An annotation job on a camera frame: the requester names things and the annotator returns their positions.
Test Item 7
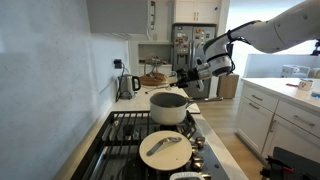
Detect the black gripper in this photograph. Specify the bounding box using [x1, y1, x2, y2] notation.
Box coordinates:
[175, 67, 202, 89]

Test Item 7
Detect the small clear cup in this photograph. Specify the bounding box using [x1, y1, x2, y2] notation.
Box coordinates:
[166, 70, 180, 85]

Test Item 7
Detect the stainless steel refrigerator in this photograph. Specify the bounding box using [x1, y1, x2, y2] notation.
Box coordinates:
[171, 23, 217, 100]

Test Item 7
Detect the light wooden cutting board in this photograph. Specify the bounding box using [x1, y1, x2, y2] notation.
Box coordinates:
[184, 101, 202, 115]

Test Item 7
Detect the wooden side cabinet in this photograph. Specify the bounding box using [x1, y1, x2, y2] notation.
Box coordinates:
[217, 73, 240, 100]

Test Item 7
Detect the steel electric kettle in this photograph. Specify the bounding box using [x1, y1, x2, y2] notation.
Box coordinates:
[117, 74, 141, 101]

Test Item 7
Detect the white cabinet above refrigerator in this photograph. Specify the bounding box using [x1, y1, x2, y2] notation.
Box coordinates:
[173, 0, 221, 24]

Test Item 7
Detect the white cabinet over hood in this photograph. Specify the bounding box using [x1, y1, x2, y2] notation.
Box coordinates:
[85, 0, 149, 34]

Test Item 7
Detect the black gas cooktop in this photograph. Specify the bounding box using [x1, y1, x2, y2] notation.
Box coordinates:
[70, 110, 231, 180]

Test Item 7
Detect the white kitchen island cabinet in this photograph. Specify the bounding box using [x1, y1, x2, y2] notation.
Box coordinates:
[234, 77, 320, 164]

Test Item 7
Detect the white printed mug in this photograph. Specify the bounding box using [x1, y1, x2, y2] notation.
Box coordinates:
[297, 78, 314, 92]

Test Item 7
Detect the black stand with red parts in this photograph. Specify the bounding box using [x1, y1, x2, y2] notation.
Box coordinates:
[259, 146, 320, 180]

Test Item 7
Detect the white saucepan with metal handle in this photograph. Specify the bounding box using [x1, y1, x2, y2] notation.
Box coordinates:
[149, 92, 224, 126]

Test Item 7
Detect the white wall cabinet with handles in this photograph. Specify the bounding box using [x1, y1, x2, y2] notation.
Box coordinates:
[146, 0, 174, 43]

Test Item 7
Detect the black kettle power cable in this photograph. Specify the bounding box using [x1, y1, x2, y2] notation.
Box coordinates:
[114, 63, 130, 103]

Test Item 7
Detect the cream pot lid metal handle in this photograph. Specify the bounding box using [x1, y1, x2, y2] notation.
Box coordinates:
[138, 130, 193, 172]

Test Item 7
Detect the black camera on stand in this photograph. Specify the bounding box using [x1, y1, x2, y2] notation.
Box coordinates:
[310, 39, 320, 57]

